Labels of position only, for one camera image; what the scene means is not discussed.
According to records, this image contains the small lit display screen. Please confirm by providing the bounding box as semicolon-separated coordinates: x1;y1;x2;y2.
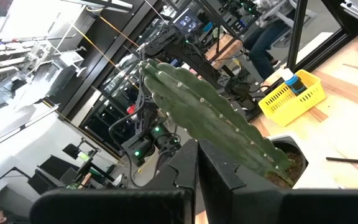
172;7;202;35

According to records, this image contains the black aluminium table frame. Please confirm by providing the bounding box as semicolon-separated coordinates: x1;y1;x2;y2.
286;0;358;74

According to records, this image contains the black paintbrush silver ferrule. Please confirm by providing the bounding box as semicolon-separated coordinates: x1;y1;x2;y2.
326;156;358;166

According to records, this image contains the blue white-capped paint bottle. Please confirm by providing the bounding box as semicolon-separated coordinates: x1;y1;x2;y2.
280;67;308;96

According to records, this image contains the white hexagonal plant pot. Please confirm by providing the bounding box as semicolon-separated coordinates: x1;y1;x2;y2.
264;133;343;190

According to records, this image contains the green cactus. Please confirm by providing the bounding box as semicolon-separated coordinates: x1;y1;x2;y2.
139;58;295;187

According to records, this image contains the yellow plastic basket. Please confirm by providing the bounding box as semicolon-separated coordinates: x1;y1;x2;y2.
257;68;327;128

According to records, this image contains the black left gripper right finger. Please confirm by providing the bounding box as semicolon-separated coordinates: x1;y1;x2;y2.
198;139;358;224

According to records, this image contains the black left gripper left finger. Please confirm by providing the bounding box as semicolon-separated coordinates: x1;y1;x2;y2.
29;139;198;224

